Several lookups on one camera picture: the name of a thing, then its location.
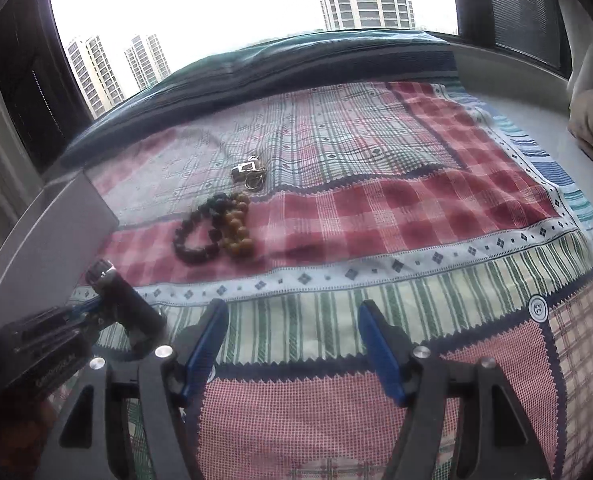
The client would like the grey drawer box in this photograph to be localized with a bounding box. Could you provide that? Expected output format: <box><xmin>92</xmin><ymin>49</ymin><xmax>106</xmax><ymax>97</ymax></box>
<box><xmin>0</xmin><ymin>170</ymin><xmax>120</xmax><ymax>311</ymax></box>

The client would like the amber bead bracelet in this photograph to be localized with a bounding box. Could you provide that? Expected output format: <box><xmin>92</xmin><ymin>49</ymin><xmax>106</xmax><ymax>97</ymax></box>
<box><xmin>221</xmin><ymin>192</ymin><xmax>258</xmax><ymax>261</ymax></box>

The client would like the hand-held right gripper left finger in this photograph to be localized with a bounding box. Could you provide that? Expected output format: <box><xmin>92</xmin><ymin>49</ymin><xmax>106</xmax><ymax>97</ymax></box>
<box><xmin>34</xmin><ymin>299</ymin><xmax>230</xmax><ymax>480</ymax></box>

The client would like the dark bead bracelet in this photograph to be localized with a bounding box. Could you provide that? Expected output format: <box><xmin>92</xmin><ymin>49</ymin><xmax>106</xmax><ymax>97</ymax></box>
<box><xmin>173</xmin><ymin>192</ymin><xmax>237</xmax><ymax>263</ymax></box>

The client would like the dark window screen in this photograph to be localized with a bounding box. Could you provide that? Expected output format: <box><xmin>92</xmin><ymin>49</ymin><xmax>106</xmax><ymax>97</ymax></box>
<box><xmin>0</xmin><ymin>0</ymin><xmax>94</xmax><ymax>171</ymax></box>
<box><xmin>451</xmin><ymin>0</ymin><xmax>569</xmax><ymax>68</ymax></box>

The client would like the window pane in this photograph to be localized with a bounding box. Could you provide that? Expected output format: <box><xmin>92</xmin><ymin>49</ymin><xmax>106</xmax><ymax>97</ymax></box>
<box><xmin>46</xmin><ymin>0</ymin><xmax>459</xmax><ymax>121</ymax></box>

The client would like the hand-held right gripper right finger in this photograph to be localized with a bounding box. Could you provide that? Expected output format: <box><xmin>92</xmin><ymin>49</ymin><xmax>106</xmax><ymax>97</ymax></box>
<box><xmin>357</xmin><ymin>299</ymin><xmax>552</xmax><ymax>480</ymax></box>

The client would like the patchwork plaid blanket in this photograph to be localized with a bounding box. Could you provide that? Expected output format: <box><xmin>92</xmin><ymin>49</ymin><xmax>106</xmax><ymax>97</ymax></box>
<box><xmin>59</xmin><ymin>80</ymin><xmax>593</xmax><ymax>480</ymax></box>

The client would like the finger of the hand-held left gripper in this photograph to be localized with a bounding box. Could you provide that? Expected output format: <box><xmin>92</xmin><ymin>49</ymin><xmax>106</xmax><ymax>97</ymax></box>
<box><xmin>51</xmin><ymin>294</ymin><xmax>108</xmax><ymax>331</ymax></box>

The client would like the metal keychain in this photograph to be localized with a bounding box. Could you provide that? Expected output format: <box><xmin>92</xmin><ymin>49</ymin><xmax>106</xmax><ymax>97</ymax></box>
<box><xmin>230</xmin><ymin>155</ymin><xmax>268</xmax><ymax>191</ymax></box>

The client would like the teal cushion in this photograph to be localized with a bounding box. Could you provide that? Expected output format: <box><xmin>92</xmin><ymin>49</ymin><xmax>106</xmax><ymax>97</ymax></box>
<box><xmin>59</xmin><ymin>27</ymin><xmax>459</xmax><ymax>168</ymax></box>

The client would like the pale apartment block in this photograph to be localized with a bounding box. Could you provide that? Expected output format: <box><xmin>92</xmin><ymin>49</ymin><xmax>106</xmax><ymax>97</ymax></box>
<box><xmin>124</xmin><ymin>34</ymin><xmax>172</xmax><ymax>93</ymax></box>
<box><xmin>66</xmin><ymin>35</ymin><xmax>127</xmax><ymax>118</ymax></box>

